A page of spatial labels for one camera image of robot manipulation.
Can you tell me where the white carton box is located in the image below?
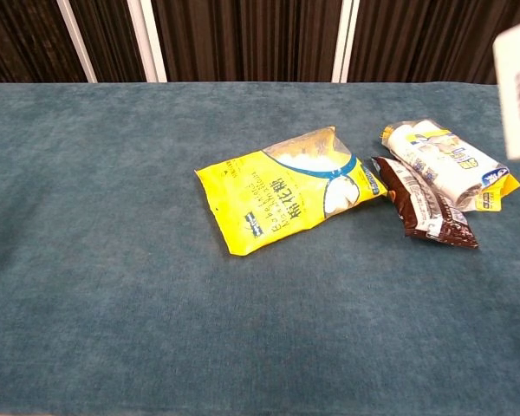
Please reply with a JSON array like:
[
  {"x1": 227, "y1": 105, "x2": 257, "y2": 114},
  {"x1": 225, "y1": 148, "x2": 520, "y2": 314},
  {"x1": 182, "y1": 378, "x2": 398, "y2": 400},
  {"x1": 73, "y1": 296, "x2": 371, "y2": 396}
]
[{"x1": 491, "y1": 16, "x2": 520, "y2": 162}]

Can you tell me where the yellow snack bag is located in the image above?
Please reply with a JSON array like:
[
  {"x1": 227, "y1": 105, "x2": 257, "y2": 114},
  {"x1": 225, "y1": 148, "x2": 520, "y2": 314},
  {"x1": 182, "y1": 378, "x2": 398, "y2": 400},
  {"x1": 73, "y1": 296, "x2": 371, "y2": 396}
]
[{"x1": 193, "y1": 125, "x2": 389, "y2": 257}]

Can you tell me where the teal velvet table cloth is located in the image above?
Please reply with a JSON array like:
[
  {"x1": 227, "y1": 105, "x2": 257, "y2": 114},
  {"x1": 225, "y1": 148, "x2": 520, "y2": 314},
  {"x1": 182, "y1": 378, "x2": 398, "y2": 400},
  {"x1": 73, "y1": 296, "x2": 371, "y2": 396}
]
[{"x1": 0, "y1": 81, "x2": 520, "y2": 416}]

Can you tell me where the dark brown pleated curtain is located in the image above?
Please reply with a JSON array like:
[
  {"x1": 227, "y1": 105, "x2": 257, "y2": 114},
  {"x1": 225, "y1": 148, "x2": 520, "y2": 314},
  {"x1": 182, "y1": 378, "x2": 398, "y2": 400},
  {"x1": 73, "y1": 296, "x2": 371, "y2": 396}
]
[{"x1": 0, "y1": 0, "x2": 520, "y2": 86}]

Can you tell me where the brown snack packet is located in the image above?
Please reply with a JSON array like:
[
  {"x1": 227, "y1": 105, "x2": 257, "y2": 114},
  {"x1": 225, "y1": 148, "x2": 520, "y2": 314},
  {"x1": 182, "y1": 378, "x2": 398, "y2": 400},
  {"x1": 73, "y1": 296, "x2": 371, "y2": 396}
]
[{"x1": 370, "y1": 155, "x2": 480, "y2": 250}]

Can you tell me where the white and yellow snack packet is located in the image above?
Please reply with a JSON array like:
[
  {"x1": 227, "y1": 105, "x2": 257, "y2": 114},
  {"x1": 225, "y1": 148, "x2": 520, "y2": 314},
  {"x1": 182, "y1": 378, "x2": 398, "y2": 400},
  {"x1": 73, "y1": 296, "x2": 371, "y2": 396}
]
[{"x1": 378, "y1": 119, "x2": 520, "y2": 214}]

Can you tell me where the wide white partition post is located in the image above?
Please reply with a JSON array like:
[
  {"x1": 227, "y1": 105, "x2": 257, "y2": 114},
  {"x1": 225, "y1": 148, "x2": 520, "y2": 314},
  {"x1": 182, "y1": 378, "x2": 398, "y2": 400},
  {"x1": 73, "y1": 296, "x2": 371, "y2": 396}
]
[{"x1": 127, "y1": 0, "x2": 169, "y2": 83}]

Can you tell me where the thin grey partition post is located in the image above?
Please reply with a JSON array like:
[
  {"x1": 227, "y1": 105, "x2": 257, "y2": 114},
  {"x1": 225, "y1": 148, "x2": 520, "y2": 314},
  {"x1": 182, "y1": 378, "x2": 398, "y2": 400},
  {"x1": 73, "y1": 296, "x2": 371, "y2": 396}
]
[{"x1": 55, "y1": 0, "x2": 99, "y2": 84}]

